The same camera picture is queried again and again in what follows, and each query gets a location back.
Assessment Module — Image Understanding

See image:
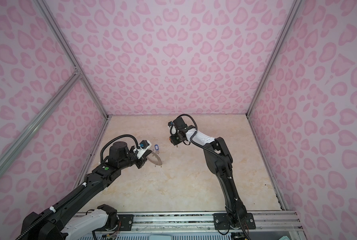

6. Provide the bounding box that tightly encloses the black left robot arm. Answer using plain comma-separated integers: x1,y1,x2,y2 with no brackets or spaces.
17,135,152,240

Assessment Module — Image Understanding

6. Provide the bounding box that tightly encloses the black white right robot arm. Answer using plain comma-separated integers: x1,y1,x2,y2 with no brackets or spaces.
167,114,256,233

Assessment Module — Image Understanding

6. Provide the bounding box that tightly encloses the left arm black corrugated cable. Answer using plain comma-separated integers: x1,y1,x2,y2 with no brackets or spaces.
14,134,140,240

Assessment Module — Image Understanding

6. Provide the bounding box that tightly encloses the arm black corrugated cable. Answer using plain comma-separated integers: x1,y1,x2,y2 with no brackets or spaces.
175,113,251,240
14,134,140,240

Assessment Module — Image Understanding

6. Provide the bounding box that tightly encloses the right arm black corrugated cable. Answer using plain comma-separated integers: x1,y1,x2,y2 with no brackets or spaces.
175,113,251,240

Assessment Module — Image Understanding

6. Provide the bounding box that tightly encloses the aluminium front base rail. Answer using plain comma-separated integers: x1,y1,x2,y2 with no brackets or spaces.
70,209,305,240

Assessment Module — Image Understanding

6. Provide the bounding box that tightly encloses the aluminium left wall diagonal bar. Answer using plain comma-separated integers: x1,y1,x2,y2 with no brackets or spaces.
0,71,81,179

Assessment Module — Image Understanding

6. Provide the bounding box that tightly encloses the aluminium left back corner post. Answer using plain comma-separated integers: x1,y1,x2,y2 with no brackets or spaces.
33,0,109,120

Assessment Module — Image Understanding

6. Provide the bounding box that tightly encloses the aluminium corner post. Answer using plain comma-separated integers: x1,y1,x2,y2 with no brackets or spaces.
246,0,305,119
33,0,109,120

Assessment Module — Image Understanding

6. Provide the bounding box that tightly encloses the aluminium right back corner post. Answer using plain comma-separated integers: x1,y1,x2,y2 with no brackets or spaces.
246,0,305,119

